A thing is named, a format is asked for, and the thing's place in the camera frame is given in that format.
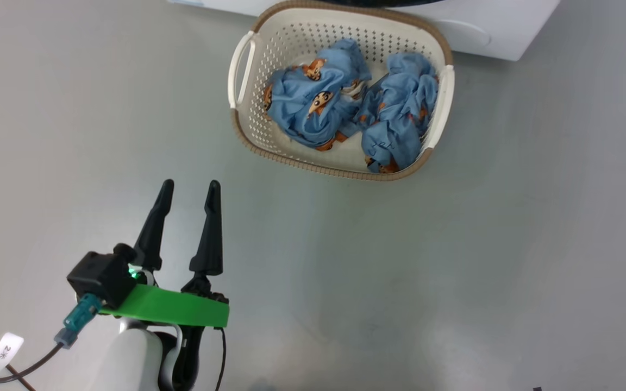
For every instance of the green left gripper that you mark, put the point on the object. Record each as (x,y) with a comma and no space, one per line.
(182,307)

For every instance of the blue cartoon print pyjama top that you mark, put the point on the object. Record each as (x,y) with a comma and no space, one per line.
(302,108)

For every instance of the blue cartoon print pyjama trousers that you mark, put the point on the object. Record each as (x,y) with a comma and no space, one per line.
(397,119)

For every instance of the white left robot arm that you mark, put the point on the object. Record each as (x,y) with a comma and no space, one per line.
(131,358)

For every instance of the cream perforated laundry basket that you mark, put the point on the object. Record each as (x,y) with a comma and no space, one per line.
(256,130)

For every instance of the white front-load washing machine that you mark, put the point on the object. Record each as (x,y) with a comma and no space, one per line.
(508,27)

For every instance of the round white filter cover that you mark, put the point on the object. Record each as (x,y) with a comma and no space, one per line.
(470,35)

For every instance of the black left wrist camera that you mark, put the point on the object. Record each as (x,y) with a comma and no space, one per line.
(98,274)

